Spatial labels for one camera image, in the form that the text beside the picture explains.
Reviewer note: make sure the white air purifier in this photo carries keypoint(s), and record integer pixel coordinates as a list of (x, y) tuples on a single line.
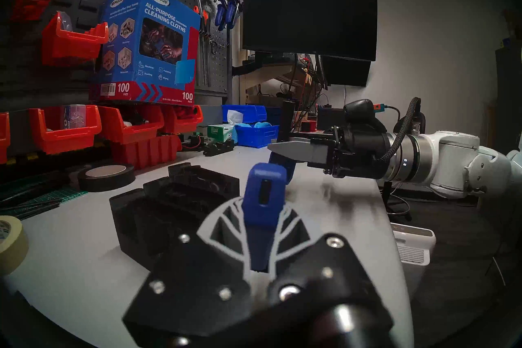
[(412, 245)]

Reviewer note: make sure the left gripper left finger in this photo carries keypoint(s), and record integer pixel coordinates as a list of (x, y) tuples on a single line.
[(187, 290)]

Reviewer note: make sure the blue cleaning cloths box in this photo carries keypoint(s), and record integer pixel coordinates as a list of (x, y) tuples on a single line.
[(144, 41)]

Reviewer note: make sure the large black monitor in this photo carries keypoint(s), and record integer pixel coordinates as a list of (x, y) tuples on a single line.
[(310, 8)]

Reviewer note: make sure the black 3D printed piece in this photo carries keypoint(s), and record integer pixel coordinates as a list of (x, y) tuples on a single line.
[(140, 225), (200, 174)]

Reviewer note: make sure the beige masking tape roll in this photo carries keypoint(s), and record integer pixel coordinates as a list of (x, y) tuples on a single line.
[(12, 249)]

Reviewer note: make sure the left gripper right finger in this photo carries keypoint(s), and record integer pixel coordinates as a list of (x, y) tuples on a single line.
[(338, 269)]

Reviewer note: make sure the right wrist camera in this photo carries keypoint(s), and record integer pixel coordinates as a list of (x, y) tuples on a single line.
[(361, 112)]

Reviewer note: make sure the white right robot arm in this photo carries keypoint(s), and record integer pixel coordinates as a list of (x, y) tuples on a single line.
[(452, 159)]

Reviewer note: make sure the green cutting mat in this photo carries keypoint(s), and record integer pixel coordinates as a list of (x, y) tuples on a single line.
[(40, 200)]

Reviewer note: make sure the blue plastic storage bin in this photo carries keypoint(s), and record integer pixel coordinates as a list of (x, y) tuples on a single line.
[(248, 111), (257, 139)]

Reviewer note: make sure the black tape roll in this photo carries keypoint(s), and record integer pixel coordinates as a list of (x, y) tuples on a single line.
[(106, 184)]

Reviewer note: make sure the black printed clip block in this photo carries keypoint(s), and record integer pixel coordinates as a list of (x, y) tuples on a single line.
[(218, 148)]

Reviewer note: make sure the blue cloth in bin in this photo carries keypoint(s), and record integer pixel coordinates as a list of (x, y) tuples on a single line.
[(257, 125)]

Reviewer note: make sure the orange black screwdriver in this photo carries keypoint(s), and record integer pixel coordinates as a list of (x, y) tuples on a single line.
[(205, 17), (196, 11)]

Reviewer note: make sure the blue black bar clamp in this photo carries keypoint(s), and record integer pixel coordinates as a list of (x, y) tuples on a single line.
[(263, 196)]

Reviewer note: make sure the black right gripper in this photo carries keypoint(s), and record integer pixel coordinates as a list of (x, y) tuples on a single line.
[(363, 155)]

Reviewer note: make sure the green white tissue box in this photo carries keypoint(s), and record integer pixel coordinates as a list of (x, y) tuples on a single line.
[(220, 133)]

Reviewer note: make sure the small black monitor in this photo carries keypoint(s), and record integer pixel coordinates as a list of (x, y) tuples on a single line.
[(346, 72)]

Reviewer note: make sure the stacked red storage bins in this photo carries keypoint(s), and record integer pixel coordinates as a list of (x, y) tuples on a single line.
[(147, 153)]

